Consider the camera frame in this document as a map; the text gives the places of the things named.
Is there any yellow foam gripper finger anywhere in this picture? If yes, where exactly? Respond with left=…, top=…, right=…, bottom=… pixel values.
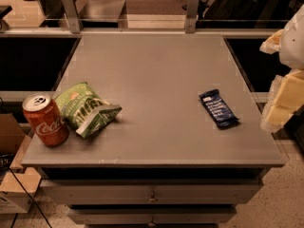
left=259, top=29, right=283, bottom=54
left=260, top=69, right=304, bottom=133

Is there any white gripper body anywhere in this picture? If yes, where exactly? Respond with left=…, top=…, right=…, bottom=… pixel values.
left=279, top=5, right=304, bottom=69

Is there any green jalapeno chip bag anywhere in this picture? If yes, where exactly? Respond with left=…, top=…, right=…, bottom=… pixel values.
left=55, top=82, right=122, bottom=139

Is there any dark blue snack bar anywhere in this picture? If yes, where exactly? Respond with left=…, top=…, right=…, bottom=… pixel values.
left=199, top=89, right=238, bottom=128

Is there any grey drawer cabinet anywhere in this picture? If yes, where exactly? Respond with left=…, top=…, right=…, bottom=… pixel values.
left=20, top=31, right=286, bottom=228

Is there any upper drawer with knob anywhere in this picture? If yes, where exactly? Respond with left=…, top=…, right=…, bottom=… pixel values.
left=41, top=180, right=263, bottom=205

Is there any drawer with knob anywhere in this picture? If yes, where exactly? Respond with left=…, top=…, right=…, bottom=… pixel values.
left=41, top=180, right=263, bottom=205
left=68, top=205, right=237, bottom=226

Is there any lower drawer with knob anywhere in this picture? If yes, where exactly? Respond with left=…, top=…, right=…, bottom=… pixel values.
left=68, top=205, right=237, bottom=226

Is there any red Coca-Cola can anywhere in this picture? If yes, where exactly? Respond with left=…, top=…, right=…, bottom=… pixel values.
left=22, top=93, right=68, bottom=146

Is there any cardboard box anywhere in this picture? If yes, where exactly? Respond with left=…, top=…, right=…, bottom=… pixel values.
left=0, top=114, right=41, bottom=214

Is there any right metal bracket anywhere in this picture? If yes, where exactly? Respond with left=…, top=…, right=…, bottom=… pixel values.
left=185, top=0, right=199, bottom=33

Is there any metal bracket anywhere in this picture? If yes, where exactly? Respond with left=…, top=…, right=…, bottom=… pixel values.
left=62, top=0, right=81, bottom=33
left=185, top=0, right=199, bottom=33

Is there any left metal bracket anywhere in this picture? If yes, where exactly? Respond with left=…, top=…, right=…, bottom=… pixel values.
left=62, top=0, right=81, bottom=33

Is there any black cable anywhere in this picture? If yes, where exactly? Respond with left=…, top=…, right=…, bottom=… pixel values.
left=9, top=167, right=53, bottom=228

